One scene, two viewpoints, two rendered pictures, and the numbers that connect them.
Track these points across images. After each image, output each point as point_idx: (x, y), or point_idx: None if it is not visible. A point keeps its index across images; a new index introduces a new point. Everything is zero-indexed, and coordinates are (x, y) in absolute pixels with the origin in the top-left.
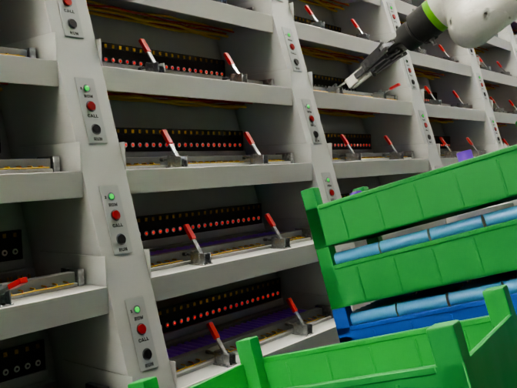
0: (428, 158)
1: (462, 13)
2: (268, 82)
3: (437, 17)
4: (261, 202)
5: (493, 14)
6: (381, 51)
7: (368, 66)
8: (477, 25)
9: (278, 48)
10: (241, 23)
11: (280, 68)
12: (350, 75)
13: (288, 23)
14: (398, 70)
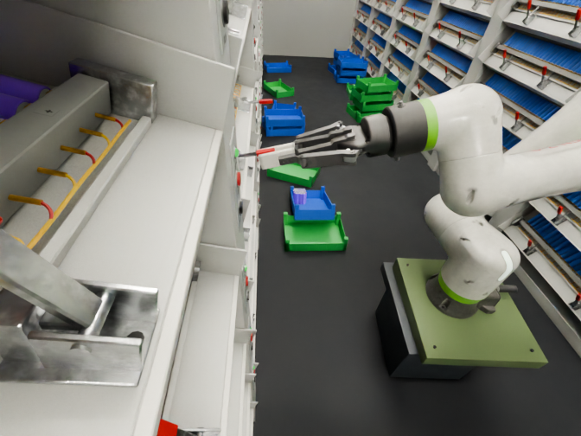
0: (255, 146)
1: (495, 196)
2: None
3: (435, 146)
4: None
5: (514, 204)
6: (346, 163)
7: (312, 167)
8: (494, 211)
9: (222, 208)
10: (188, 290)
11: (219, 241)
12: (270, 154)
13: (231, 113)
14: (246, 42)
